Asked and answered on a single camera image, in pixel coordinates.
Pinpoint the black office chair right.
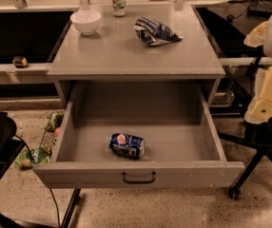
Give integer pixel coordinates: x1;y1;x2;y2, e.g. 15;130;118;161
209;46;272;201

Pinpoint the green snack bag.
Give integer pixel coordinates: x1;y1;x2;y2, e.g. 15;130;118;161
14;148;50;169

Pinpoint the blue striped chip bag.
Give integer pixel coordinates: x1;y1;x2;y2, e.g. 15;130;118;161
134;17;182;47

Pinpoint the black drawer handle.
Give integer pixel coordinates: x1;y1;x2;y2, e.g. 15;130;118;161
122;172;156;184

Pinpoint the black side table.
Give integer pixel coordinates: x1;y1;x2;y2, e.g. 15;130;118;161
194;0;272;58

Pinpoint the white bowl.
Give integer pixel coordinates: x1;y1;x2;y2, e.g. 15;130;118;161
70;10;102;35

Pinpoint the yellow black tape measure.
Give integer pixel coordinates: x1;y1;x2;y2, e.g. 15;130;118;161
12;56;28;68

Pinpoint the green and white soda can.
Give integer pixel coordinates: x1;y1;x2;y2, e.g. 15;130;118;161
112;0;126;16

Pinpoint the grey cabinet counter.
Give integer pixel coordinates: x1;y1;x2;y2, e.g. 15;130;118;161
48;3;224;101

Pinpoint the wire basket with snacks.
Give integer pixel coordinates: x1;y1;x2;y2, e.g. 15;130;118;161
39;112;64;156

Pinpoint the blue pepsi can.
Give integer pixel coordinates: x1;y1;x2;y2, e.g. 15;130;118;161
108;133;145;160

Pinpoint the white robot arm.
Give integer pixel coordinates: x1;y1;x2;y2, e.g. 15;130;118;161
243;15;272;124

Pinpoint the grey open top drawer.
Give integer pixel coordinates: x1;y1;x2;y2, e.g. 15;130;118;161
34;82;243;188

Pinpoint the black cable on floor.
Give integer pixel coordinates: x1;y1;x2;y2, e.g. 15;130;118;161
13;134;62;228

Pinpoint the black power adapter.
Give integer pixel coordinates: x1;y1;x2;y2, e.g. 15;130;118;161
247;1;272;18

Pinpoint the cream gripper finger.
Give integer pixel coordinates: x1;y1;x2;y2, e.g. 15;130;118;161
244;66;272;124
243;22;267;48

